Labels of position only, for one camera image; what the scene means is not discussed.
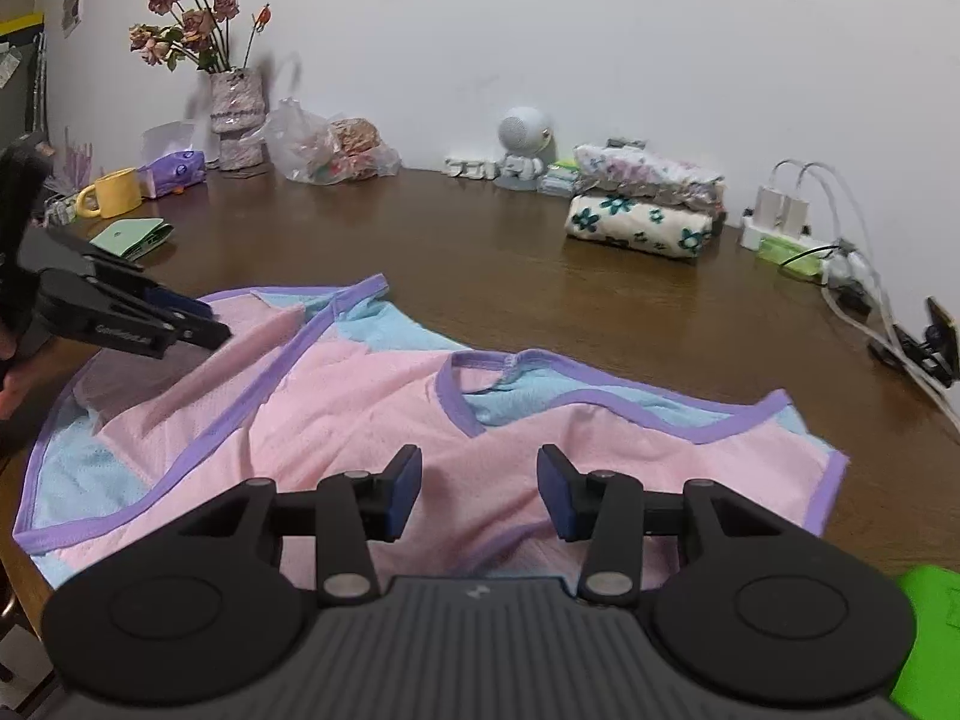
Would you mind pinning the floral folded towel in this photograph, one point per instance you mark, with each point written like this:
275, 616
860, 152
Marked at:
634, 225

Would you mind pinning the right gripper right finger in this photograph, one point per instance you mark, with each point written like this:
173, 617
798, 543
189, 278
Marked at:
603, 509

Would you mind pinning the white astronaut figurine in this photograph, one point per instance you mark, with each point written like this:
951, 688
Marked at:
524, 134

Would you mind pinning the clear plastic snack bag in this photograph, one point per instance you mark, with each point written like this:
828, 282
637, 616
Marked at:
308, 149

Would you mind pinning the white small blocks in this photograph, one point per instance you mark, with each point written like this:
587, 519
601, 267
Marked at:
471, 170

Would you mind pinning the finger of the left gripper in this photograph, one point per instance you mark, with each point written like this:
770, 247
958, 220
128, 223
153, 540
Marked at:
109, 271
142, 329

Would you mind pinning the green storage bag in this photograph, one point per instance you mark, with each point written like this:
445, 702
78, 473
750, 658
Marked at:
929, 684

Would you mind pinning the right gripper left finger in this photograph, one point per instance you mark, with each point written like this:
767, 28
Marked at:
354, 508

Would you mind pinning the pink blue purple garment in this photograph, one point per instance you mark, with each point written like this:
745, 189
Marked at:
313, 382

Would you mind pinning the white power strip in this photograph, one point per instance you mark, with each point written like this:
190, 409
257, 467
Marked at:
775, 230

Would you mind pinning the yellow mug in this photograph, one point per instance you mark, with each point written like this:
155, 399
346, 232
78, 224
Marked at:
110, 196

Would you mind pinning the folded patterned cloth stack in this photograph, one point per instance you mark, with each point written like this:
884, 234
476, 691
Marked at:
640, 174

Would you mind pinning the person's left hand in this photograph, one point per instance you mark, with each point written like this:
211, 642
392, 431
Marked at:
17, 377

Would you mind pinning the vase with dried roses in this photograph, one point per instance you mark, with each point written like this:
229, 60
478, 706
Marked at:
200, 33

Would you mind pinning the green folded wallet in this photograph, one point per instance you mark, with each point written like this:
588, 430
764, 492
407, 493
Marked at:
133, 239

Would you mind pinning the purple toy camera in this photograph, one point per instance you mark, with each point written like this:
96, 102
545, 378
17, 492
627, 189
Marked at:
172, 173

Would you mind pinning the black phone stand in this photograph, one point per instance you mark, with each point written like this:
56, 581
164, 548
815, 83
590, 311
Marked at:
936, 354

